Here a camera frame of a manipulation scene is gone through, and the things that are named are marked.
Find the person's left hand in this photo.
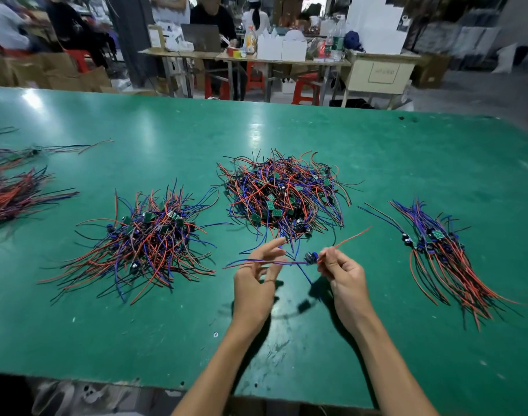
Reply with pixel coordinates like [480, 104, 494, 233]
[233, 237, 288, 336]

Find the person's right hand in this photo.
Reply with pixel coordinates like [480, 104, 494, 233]
[318, 246, 374, 333]

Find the pile of wires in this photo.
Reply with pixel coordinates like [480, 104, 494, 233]
[217, 150, 354, 257]

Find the small bunch of set-aside wires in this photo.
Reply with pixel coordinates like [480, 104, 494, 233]
[392, 199, 521, 331]

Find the single thin dark wire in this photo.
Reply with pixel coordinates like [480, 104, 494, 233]
[21, 140, 114, 161]

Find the person's left forearm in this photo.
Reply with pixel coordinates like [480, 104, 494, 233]
[171, 325, 269, 416]

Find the person's right forearm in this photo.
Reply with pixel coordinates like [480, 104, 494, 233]
[344, 316, 440, 416]

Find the red plastic stool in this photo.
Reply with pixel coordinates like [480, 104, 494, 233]
[292, 73, 322, 106]
[245, 62, 267, 94]
[63, 50, 93, 75]

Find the cream cabinet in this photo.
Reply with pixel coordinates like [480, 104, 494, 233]
[342, 54, 421, 109]

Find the brown cardboard box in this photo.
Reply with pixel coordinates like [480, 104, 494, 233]
[416, 53, 453, 89]

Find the long wooden work table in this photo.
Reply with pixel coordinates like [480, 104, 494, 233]
[139, 49, 423, 107]

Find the row of white containers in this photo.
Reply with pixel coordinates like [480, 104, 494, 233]
[257, 30, 309, 62]

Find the dark blue bag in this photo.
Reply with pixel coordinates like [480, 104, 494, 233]
[343, 30, 365, 52]

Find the grey laptop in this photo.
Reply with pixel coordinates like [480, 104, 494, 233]
[181, 24, 224, 54]

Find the stack of white boxes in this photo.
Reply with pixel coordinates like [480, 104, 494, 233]
[346, 0, 410, 55]

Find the dark pillar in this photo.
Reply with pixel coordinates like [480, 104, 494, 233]
[106, 0, 163, 87]

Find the row of cardboard boxes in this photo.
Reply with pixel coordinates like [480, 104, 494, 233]
[0, 51, 112, 92]

